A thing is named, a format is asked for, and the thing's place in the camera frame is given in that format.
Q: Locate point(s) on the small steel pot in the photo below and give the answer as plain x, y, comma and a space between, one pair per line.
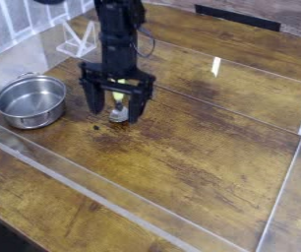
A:
32, 101

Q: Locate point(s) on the black strip on table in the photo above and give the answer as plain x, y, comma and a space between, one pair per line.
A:
238, 18

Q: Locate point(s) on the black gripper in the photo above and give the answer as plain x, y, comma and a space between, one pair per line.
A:
133, 83

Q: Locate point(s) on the clear acrylic triangle bracket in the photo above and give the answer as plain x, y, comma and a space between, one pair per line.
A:
76, 46

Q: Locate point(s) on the clear acrylic barrier front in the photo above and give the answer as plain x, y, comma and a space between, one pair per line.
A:
180, 231

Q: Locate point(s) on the green handled metal spoon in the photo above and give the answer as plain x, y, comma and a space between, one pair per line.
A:
119, 114

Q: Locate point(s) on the clear acrylic barrier right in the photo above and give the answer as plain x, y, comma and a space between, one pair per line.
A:
281, 235

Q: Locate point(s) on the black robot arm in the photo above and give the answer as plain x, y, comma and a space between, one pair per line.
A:
121, 18

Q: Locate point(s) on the clear acrylic barrier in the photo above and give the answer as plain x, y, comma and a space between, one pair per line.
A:
281, 235
180, 231

